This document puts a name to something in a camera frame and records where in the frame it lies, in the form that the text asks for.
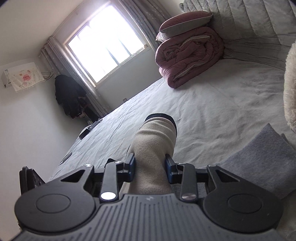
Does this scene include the window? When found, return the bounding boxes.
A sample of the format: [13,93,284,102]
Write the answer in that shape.
[63,1,148,86]

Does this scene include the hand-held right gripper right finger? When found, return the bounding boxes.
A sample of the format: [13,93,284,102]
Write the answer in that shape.
[165,154,240,202]

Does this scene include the bed with grey sheet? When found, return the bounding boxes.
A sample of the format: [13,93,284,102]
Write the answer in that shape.
[47,57,296,241]

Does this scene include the dark tablet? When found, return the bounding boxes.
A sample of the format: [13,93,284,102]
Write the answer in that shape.
[79,126,93,140]

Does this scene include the folded pink quilt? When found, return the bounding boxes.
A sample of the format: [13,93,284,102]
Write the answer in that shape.
[154,26,225,89]

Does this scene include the pink grey pillow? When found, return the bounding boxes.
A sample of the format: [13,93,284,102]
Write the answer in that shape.
[155,11,213,42]

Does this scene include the grey quilted headboard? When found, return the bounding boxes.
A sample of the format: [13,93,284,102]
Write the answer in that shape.
[179,0,296,75]

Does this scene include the beige black-sleeved bear sweatshirt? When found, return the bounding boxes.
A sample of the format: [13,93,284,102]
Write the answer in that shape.
[126,113,177,195]

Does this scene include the grey floral curtain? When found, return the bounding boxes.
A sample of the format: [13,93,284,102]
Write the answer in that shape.
[117,0,173,52]
[39,37,110,122]

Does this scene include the dark flat phone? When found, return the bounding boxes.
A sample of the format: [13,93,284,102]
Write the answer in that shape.
[60,153,73,164]

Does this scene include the hanging dark clothes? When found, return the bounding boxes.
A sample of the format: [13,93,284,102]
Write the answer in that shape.
[54,75,88,119]

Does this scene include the folded grey cloth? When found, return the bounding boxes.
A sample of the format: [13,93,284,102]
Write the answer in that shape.
[217,123,296,200]

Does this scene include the printed air conditioner cover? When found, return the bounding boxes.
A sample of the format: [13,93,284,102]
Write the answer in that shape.
[8,61,45,93]

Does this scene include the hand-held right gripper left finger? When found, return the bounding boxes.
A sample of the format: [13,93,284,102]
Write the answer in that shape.
[60,153,136,202]

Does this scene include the white plush item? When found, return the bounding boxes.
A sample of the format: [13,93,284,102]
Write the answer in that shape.
[283,40,296,133]

